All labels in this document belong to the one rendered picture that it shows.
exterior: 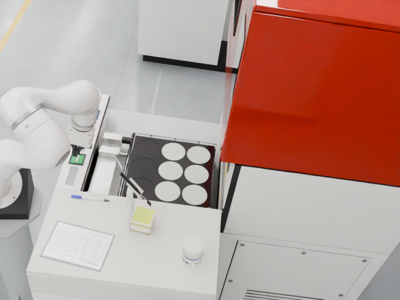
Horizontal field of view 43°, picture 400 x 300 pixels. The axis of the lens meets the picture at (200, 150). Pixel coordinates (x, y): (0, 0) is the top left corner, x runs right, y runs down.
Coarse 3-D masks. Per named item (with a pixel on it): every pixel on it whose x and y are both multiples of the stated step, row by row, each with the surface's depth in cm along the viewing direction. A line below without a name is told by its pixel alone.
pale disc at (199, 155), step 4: (192, 148) 216; (196, 148) 216; (200, 148) 217; (204, 148) 217; (188, 152) 214; (192, 152) 214; (196, 152) 215; (200, 152) 215; (204, 152) 215; (208, 152) 215; (188, 156) 213; (192, 156) 213; (196, 156) 213; (200, 156) 213; (204, 156) 214; (208, 156) 214; (192, 160) 211; (196, 160) 212; (200, 160) 212; (204, 160) 212
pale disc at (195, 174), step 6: (186, 168) 208; (192, 168) 208; (198, 168) 209; (204, 168) 209; (186, 174) 206; (192, 174) 206; (198, 174) 206; (204, 174) 207; (192, 180) 204; (198, 180) 204; (204, 180) 205
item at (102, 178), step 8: (104, 144) 214; (112, 144) 215; (104, 160) 208; (112, 160) 209; (96, 168) 205; (104, 168) 205; (112, 168) 206; (96, 176) 202; (104, 176) 202; (112, 176) 203; (96, 184) 199; (104, 184) 200; (104, 192) 197
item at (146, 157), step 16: (144, 144) 214; (160, 144) 215; (192, 144) 218; (144, 160) 208; (160, 160) 209; (176, 160) 210; (208, 160) 212; (128, 176) 201; (144, 176) 202; (160, 176) 203; (208, 176) 206; (144, 192) 197; (208, 192) 201
